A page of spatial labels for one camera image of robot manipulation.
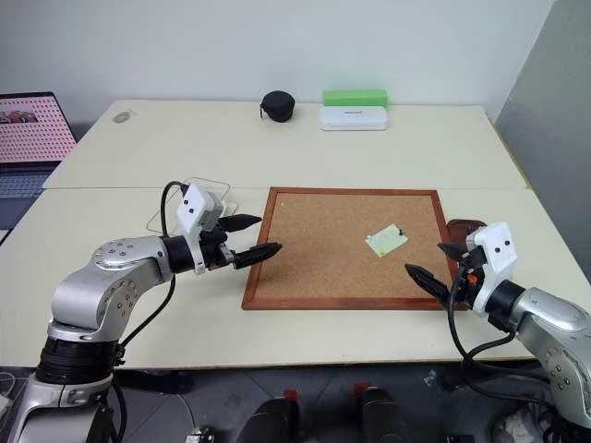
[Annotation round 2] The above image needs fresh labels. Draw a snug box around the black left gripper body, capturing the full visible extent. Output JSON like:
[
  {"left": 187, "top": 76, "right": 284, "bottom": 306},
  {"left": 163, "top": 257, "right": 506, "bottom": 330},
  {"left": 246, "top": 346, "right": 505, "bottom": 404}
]
[{"left": 198, "top": 228, "right": 237, "bottom": 271}]

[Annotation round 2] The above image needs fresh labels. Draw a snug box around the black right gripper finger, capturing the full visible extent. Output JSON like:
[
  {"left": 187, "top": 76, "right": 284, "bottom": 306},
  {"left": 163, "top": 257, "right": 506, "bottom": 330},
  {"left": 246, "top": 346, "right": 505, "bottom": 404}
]
[
  {"left": 404, "top": 263, "right": 452, "bottom": 301},
  {"left": 437, "top": 242, "right": 469, "bottom": 265}
]

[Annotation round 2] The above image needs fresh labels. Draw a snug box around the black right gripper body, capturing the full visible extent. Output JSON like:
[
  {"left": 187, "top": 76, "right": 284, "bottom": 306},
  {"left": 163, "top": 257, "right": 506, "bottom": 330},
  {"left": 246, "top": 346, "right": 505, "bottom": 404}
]
[{"left": 450, "top": 248, "right": 487, "bottom": 310}]

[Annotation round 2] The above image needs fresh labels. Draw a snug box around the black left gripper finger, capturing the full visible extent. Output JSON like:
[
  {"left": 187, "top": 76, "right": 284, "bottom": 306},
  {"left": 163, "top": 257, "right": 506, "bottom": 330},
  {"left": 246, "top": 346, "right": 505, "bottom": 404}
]
[
  {"left": 217, "top": 213, "right": 263, "bottom": 233},
  {"left": 233, "top": 242, "right": 283, "bottom": 269}
]

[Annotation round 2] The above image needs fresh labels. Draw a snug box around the pale green paper note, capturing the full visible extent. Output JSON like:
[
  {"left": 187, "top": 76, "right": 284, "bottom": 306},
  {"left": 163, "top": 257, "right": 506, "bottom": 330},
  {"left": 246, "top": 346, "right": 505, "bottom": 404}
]
[{"left": 364, "top": 223, "right": 411, "bottom": 258}]

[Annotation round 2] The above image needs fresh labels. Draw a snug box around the wood-framed cork board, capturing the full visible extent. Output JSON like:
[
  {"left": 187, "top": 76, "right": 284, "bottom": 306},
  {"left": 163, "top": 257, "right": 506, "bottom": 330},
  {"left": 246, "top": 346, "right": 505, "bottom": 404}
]
[{"left": 241, "top": 186, "right": 470, "bottom": 312}]

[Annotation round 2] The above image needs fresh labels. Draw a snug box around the brown wooden dish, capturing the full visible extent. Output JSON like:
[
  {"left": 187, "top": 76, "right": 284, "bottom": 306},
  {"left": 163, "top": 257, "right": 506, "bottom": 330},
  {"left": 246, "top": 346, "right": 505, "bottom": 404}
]
[{"left": 446, "top": 219, "right": 488, "bottom": 246}]

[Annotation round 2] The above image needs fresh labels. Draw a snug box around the clear plastic tray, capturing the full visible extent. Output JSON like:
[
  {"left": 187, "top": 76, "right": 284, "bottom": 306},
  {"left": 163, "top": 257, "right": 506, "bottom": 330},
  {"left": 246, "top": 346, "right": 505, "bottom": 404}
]
[{"left": 146, "top": 176, "right": 232, "bottom": 234}]

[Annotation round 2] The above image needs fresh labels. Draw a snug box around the black round zip case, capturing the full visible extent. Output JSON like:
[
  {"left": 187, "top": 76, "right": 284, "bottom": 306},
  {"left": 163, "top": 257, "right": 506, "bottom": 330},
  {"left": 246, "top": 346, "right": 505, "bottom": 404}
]
[{"left": 259, "top": 90, "right": 296, "bottom": 124}]

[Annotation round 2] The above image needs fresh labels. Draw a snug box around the dark rounded shape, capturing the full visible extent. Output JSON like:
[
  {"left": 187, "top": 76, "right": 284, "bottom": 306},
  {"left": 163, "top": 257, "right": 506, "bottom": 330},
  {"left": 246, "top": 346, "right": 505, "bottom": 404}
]
[
  {"left": 354, "top": 386, "right": 408, "bottom": 443},
  {"left": 239, "top": 398, "right": 301, "bottom": 443}
]

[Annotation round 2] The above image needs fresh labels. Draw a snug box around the white shoe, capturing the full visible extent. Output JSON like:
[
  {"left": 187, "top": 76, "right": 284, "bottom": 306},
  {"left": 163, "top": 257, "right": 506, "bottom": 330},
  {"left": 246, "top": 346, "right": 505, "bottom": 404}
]
[{"left": 490, "top": 405, "right": 553, "bottom": 443}]

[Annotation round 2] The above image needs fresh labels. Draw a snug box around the white rectangular case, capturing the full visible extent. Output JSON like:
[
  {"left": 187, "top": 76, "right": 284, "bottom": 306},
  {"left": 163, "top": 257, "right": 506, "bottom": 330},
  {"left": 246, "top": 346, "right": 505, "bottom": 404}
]
[{"left": 319, "top": 105, "right": 390, "bottom": 133}]

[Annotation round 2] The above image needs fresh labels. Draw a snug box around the green rectangular box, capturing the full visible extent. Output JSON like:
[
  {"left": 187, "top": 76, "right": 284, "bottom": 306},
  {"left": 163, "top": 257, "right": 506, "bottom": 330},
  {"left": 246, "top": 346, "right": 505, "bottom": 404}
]
[{"left": 322, "top": 89, "right": 388, "bottom": 109}]

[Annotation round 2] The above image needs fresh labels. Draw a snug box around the grey partition panel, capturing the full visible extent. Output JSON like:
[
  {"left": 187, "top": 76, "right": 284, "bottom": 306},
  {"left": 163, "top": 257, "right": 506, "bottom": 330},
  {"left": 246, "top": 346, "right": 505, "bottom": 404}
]
[{"left": 492, "top": 0, "right": 591, "bottom": 222}]

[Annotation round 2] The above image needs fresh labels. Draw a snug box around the open laptop with pink screen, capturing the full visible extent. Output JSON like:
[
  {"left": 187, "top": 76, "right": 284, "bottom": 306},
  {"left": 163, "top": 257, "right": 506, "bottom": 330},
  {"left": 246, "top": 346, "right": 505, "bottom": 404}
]
[{"left": 0, "top": 91, "right": 78, "bottom": 232}]

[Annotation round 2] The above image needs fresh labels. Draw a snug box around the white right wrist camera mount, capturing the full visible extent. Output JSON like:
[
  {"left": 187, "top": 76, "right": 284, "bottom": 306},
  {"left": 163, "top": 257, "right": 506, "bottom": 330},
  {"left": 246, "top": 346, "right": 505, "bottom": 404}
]
[{"left": 464, "top": 221, "right": 516, "bottom": 319}]

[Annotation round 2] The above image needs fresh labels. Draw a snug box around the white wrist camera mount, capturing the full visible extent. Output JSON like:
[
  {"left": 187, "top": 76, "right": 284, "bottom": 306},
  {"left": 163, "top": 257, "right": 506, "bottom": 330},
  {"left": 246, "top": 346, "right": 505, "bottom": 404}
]
[
  {"left": 175, "top": 184, "right": 225, "bottom": 276},
  {"left": 464, "top": 221, "right": 516, "bottom": 319}
]

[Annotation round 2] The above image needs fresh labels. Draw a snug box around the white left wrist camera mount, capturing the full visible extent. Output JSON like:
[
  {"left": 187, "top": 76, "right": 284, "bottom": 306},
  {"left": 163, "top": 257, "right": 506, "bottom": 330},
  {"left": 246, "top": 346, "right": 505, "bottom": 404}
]
[{"left": 175, "top": 184, "right": 225, "bottom": 276}]

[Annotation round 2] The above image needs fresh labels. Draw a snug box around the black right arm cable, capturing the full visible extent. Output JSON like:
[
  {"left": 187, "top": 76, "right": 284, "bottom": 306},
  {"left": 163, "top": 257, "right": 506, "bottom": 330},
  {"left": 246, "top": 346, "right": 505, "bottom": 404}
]
[{"left": 444, "top": 271, "right": 553, "bottom": 387}]

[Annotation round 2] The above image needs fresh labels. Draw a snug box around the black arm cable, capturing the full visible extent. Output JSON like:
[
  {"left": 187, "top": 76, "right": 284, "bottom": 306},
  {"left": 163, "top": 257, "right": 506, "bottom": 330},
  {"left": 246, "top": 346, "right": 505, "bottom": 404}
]
[
  {"left": 117, "top": 181, "right": 188, "bottom": 366},
  {"left": 444, "top": 271, "right": 553, "bottom": 387}
]

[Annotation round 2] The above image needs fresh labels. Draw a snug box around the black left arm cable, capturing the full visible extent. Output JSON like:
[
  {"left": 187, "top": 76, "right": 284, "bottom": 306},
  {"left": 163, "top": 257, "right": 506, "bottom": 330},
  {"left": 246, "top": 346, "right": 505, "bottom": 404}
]
[{"left": 117, "top": 181, "right": 188, "bottom": 366}]

